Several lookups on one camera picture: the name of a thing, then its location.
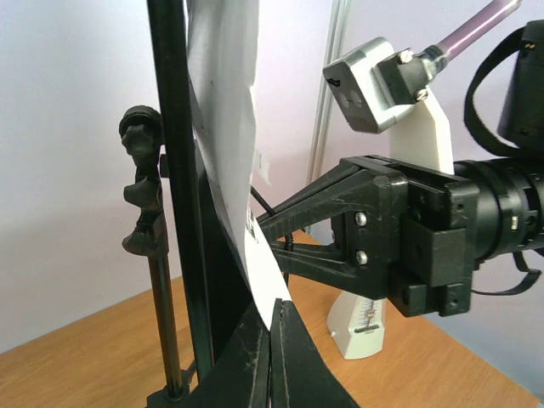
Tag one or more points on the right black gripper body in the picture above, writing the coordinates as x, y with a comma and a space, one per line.
437, 244

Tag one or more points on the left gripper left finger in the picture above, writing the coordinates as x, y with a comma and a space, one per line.
241, 376

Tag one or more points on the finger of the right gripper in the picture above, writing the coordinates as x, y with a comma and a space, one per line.
356, 184
358, 260

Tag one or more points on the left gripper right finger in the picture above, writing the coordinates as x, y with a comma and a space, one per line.
299, 376

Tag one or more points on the white metronome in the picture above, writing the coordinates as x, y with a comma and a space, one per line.
357, 325

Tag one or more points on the black music stand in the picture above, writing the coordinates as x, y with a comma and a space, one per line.
198, 290

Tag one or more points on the white sheet music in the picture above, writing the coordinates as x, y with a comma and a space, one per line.
222, 56

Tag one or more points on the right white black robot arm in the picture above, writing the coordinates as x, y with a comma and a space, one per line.
503, 111

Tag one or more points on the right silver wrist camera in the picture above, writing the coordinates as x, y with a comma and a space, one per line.
380, 90

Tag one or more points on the aluminium frame rail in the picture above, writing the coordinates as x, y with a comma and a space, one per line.
338, 23

